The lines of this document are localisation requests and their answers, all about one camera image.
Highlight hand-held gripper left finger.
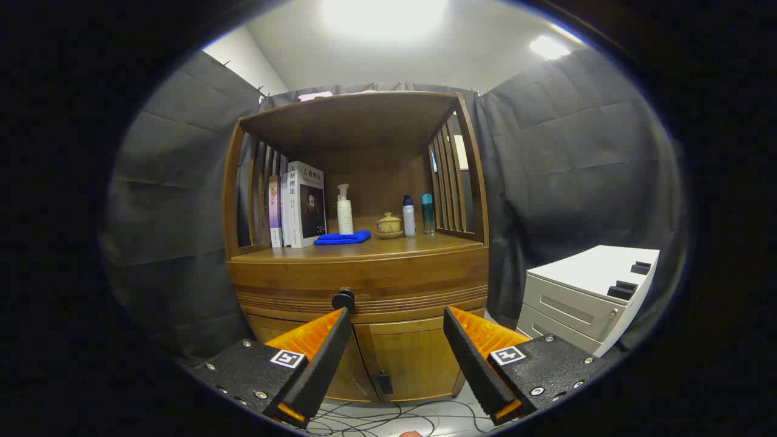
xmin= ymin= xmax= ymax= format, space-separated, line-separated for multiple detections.
xmin=193 ymin=307 xmax=354 ymax=429

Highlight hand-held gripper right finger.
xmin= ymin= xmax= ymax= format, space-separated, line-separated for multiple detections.
xmin=443 ymin=305 xmax=608 ymax=425

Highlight brown wooden drawer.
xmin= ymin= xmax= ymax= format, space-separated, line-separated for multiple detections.
xmin=229 ymin=256 xmax=489 ymax=317

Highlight brown wooden cabinet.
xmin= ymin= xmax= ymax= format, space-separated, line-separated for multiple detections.
xmin=222 ymin=91 xmax=491 ymax=404

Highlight white drawer unit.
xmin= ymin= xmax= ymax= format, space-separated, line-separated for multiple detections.
xmin=516 ymin=245 xmax=660 ymax=357

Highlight wooden countertop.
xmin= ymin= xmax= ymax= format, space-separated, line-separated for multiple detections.
xmin=231 ymin=231 xmax=489 ymax=263

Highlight folded blue cloth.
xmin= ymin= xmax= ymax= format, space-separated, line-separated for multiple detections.
xmin=314 ymin=229 xmax=372 ymax=246

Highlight white pump bottle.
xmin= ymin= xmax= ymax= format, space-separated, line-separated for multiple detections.
xmin=336 ymin=183 xmax=355 ymax=235

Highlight yellow lidded teacup with saucer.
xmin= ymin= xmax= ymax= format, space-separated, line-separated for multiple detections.
xmin=375 ymin=212 xmax=404 ymax=240

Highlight white book with portrait cover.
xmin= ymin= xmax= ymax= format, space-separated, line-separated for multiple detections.
xmin=285 ymin=161 xmax=327 ymax=248

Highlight thin white book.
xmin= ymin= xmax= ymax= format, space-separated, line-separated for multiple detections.
xmin=280 ymin=172 xmax=290 ymax=248

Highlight purple book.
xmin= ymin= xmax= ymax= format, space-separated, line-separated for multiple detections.
xmin=268 ymin=175 xmax=283 ymax=248

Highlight small ceiling light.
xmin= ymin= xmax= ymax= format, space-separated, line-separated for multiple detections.
xmin=529 ymin=35 xmax=571 ymax=60

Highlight large ceiling light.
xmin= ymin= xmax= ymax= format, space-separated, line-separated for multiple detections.
xmin=319 ymin=0 xmax=450 ymax=43

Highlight black floor cables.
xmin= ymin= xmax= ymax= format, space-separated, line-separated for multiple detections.
xmin=307 ymin=398 xmax=504 ymax=437

